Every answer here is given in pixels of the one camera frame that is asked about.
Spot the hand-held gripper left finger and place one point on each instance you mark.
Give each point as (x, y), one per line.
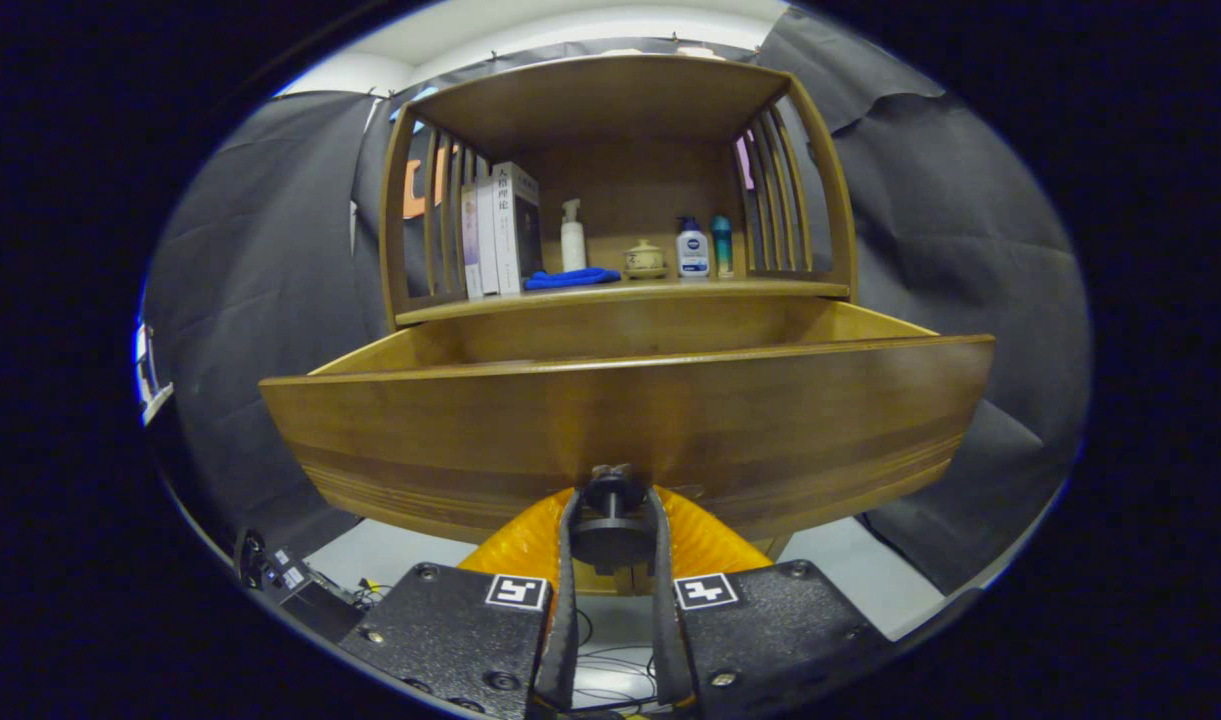
(560, 640)

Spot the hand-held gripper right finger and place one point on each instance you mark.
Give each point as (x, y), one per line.
(670, 640)

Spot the black drawer knob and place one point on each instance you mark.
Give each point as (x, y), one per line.
(610, 540)

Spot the wooden countertop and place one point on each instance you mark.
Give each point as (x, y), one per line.
(670, 290)

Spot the wooden cabinet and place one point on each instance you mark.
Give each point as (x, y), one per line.
(630, 180)

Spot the black electronic box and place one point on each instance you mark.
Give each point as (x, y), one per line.
(300, 590)

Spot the blue cloth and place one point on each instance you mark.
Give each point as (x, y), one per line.
(570, 279)

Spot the ceramic lidded tea cup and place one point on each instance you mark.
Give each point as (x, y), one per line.
(645, 262)

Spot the white lotion bottle blue cap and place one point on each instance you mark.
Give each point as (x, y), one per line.
(692, 252)

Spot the white pump bottle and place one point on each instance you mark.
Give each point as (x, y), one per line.
(573, 245)

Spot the teal bottle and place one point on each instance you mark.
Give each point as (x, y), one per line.
(722, 248)

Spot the purple and white book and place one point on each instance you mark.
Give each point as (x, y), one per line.
(470, 245)

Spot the white book with portrait cover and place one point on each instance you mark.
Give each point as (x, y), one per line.
(508, 235)

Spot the white stand with screen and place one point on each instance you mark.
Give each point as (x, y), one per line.
(150, 380)

